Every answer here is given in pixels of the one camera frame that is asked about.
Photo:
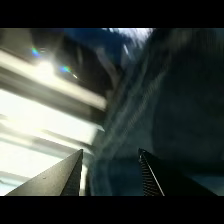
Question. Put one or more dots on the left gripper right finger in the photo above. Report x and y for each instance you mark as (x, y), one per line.
(156, 180)

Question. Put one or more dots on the black garment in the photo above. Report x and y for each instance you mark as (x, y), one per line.
(180, 100)

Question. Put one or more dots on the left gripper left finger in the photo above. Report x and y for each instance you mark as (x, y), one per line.
(63, 176)

